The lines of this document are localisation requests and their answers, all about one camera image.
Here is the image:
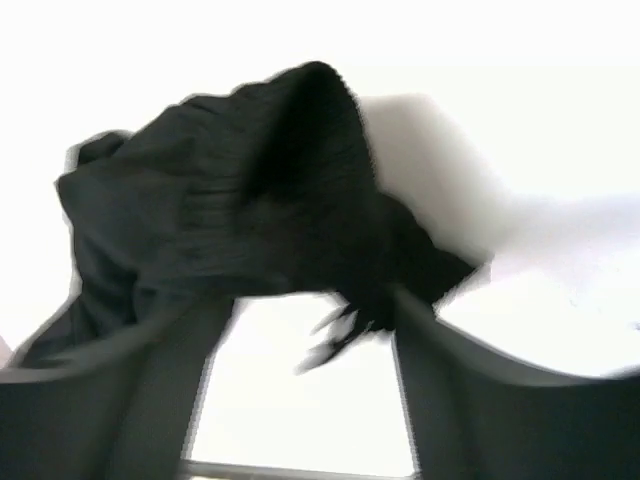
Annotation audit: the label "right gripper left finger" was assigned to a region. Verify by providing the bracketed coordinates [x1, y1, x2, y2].
[1, 295, 233, 479]

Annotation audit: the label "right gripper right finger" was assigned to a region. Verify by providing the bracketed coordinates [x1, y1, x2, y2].
[394, 288, 639, 480]

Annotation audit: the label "black trousers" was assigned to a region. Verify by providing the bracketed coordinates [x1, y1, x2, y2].
[15, 61, 477, 371]

